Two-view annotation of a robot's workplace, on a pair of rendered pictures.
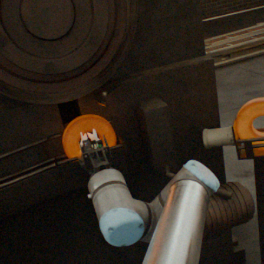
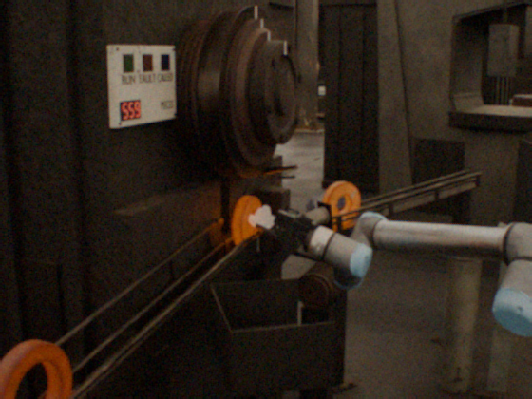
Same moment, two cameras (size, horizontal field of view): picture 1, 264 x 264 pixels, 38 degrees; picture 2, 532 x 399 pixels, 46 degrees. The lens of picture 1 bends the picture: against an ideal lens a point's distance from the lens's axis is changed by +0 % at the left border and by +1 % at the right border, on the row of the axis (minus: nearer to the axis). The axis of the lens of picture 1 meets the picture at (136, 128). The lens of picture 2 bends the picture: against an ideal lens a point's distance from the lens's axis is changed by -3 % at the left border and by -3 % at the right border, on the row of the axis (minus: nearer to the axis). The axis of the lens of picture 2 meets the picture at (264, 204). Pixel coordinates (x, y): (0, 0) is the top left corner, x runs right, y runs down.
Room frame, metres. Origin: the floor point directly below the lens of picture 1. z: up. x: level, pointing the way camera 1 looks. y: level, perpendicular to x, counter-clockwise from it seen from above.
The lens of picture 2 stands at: (-0.04, 1.62, 1.21)
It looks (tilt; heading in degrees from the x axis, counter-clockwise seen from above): 13 degrees down; 304
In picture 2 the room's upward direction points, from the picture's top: straight up
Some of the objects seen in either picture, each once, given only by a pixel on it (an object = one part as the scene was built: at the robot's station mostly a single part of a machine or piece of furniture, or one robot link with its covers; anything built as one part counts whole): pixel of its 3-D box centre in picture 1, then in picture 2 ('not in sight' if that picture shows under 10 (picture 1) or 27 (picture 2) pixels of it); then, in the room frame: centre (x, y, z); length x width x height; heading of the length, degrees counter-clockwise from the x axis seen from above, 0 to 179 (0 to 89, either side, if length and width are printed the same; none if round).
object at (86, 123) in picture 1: (89, 140); (247, 221); (1.04, 0.14, 0.74); 0.16 x 0.03 x 0.16; 101
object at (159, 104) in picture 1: (157, 138); (271, 224); (1.09, -0.06, 0.68); 0.11 x 0.08 x 0.24; 12
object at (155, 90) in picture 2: not in sight; (144, 84); (1.06, 0.53, 1.15); 0.26 x 0.02 x 0.18; 102
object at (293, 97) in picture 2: (47, 12); (278, 93); (0.93, 0.15, 1.11); 0.28 x 0.06 x 0.28; 102
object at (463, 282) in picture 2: not in sight; (459, 323); (0.60, -0.58, 0.26); 0.12 x 0.12 x 0.52
